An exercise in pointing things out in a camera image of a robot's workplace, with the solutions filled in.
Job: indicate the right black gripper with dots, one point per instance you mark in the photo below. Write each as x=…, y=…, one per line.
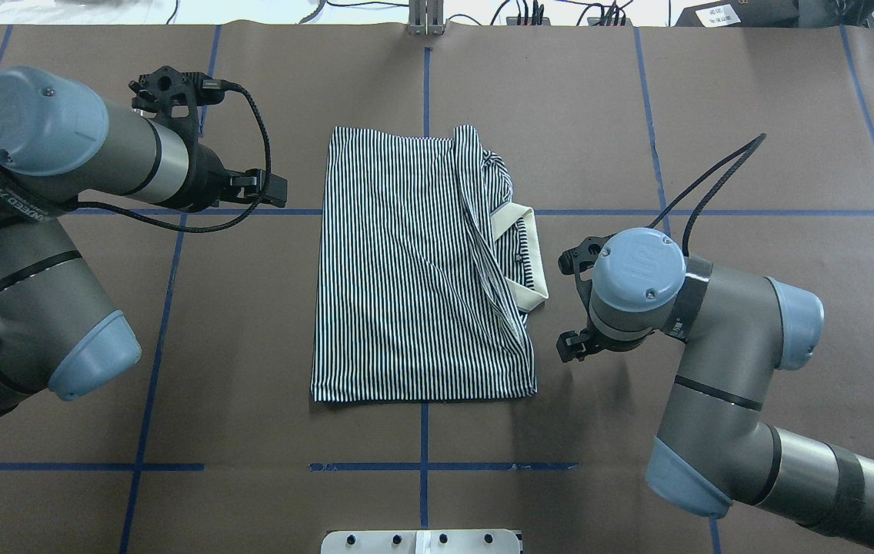
x=570, y=344

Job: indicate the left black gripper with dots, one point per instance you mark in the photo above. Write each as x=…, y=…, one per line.
x=205, y=178

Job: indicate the striped polo shirt white collar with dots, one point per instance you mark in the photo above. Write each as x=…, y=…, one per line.
x=428, y=271

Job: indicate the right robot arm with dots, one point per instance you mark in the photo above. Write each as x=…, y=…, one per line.
x=712, y=448

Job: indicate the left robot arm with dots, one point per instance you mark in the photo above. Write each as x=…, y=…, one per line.
x=63, y=148

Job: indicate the white pillar with base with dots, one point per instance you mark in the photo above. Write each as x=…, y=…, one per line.
x=423, y=541

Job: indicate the orange black power strip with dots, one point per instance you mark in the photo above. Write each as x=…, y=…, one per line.
x=527, y=14

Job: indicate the black box with label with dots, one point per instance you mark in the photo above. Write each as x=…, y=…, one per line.
x=749, y=14

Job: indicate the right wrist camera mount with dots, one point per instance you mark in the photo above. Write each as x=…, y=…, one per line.
x=580, y=261

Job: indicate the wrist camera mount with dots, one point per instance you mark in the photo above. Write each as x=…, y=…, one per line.
x=174, y=98
x=580, y=261

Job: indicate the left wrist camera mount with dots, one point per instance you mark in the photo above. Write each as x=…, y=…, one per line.
x=174, y=98

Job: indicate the aluminium frame post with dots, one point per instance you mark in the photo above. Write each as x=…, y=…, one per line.
x=426, y=17

